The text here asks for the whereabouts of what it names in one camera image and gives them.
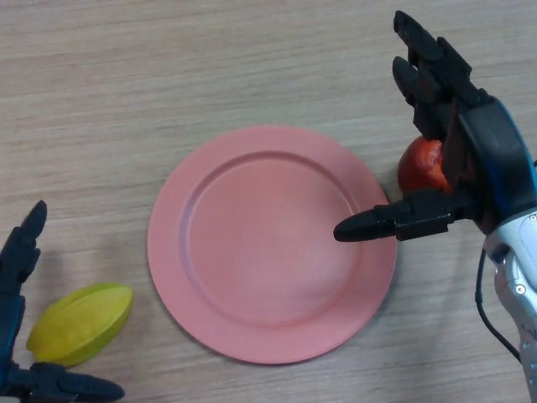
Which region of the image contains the yellow starfruit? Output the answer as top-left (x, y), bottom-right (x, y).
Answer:
top-left (26, 283), bottom-right (134, 367)

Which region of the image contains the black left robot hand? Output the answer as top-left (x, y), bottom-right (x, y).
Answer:
top-left (0, 200), bottom-right (126, 403)

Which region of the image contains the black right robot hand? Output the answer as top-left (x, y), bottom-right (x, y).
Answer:
top-left (333, 10), bottom-right (537, 243)

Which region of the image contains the red apple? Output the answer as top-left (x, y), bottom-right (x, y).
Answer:
top-left (397, 138), bottom-right (454, 195)

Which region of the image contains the pink round plate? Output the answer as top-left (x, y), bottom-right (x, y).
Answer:
top-left (147, 124), bottom-right (398, 365)

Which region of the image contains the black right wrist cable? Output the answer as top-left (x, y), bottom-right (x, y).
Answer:
top-left (473, 249), bottom-right (525, 363)

